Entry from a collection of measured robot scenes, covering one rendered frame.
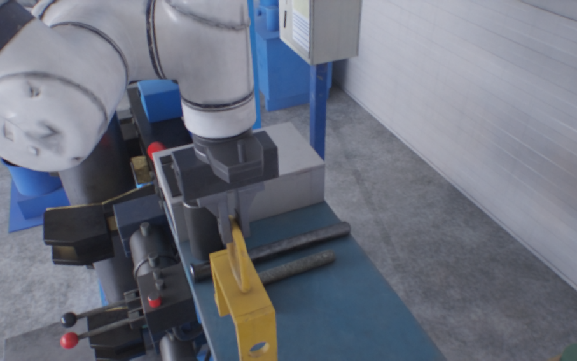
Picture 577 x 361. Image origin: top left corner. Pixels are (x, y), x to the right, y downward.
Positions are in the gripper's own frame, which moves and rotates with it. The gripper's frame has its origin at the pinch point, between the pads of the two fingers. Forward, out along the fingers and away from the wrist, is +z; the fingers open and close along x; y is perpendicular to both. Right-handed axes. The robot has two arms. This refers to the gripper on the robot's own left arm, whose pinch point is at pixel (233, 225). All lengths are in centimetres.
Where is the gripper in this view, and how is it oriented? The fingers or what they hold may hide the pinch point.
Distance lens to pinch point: 70.8
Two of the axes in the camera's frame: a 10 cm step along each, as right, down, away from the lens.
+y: -3.8, -5.5, 7.4
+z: 0.2, 8.0, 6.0
